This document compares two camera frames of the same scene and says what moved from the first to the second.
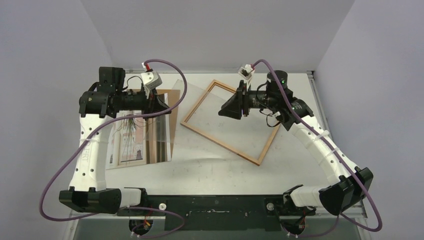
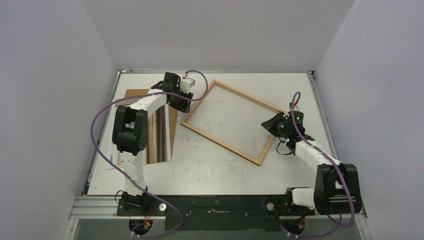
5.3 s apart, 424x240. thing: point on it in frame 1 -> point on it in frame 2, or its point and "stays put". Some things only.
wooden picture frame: [197, 105] stays put
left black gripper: [153, 103] -> [184, 107]
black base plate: [217, 212] stays put
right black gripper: [245, 101] -> [274, 124]
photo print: [135, 141] stays put
